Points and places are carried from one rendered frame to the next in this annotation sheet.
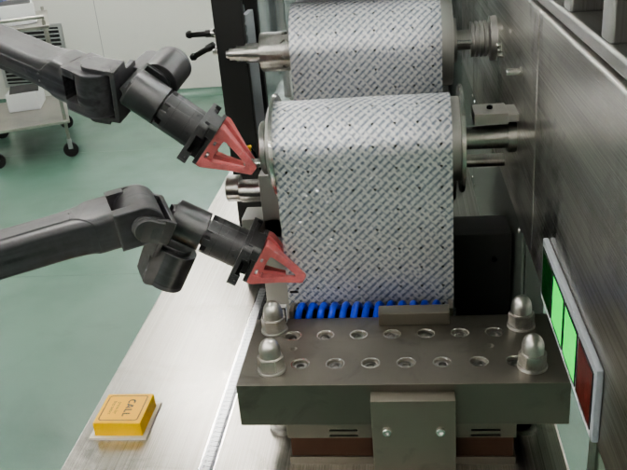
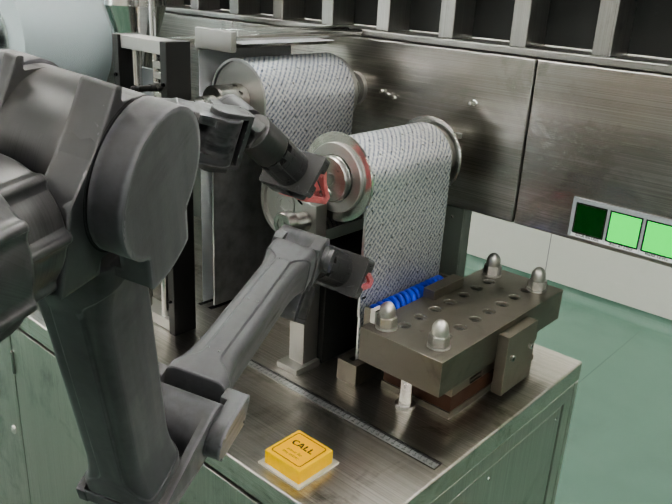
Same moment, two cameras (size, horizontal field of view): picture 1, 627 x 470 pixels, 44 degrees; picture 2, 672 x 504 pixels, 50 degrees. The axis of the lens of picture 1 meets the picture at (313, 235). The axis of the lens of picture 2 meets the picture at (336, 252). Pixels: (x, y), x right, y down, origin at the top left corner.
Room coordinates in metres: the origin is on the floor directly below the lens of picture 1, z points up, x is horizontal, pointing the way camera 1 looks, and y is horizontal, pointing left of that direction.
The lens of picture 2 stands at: (0.43, 0.99, 1.56)
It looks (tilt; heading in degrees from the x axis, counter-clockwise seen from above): 21 degrees down; 303
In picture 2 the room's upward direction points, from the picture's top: 3 degrees clockwise
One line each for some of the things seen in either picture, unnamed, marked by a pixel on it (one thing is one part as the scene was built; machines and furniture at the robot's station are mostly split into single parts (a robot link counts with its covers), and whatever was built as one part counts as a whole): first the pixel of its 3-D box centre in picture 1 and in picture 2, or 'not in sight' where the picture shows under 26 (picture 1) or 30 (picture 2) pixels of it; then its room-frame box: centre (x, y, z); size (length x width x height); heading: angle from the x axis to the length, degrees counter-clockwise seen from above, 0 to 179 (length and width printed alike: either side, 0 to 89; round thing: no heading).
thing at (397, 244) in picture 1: (368, 252); (404, 249); (0.98, -0.07, 1.11); 0.23 x 0.01 x 0.18; 82
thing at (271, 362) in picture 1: (270, 353); (439, 332); (0.84, 0.07, 1.05); 0.04 x 0.04 x 0.04
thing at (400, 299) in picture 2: (370, 312); (410, 297); (0.96, -0.07, 1.03); 0.21 x 0.04 x 0.03; 82
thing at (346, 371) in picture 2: not in sight; (396, 345); (0.98, -0.08, 0.92); 0.28 x 0.04 x 0.04; 82
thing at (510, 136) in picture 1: (489, 136); not in sight; (1.02, -0.25, 1.25); 0.07 x 0.04 x 0.04; 82
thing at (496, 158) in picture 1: (479, 160); not in sight; (1.14, -0.26, 1.17); 0.08 x 0.02 x 0.02; 82
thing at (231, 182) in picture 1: (233, 187); (286, 223); (1.11, 0.11, 1.18); 0.04 x 0.02 x 0.04; 172
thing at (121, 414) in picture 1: (125, 414); (298, 456); (0.93, 0.29, 0.91); 0.07 x 0.07 x 0.02; 82
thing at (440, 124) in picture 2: (460, 138); (427, 155); (1.03, -0.21, 1.25); 0.15 x 0.01 x 0.15; 172
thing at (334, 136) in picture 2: (278, 146); (337, 177); (1.06, 0.04, 1.25); 0.15 x 0.01 x 0.15; 172
